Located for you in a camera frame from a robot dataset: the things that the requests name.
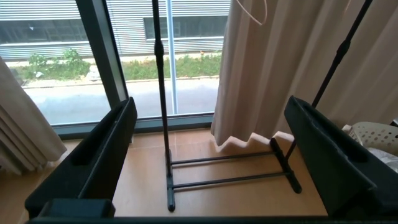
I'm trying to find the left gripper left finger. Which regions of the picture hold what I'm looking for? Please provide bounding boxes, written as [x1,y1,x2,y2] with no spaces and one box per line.
[24,96,138,218]

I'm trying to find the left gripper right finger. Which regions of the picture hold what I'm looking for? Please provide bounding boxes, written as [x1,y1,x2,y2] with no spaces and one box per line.
[284,95,398,218]

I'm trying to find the white laundry basket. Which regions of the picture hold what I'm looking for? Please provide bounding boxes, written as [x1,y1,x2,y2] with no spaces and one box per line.
[341,121,398,156]

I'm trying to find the black clothes rack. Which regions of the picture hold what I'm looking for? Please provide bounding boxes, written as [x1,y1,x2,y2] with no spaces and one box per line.
[151,0,374,213]

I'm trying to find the pink clothes hanger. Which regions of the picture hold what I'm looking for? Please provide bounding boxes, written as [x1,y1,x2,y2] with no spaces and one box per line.
[235,0,268,26]

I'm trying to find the window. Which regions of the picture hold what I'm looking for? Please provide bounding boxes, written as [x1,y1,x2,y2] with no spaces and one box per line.
[0,0,233,140]

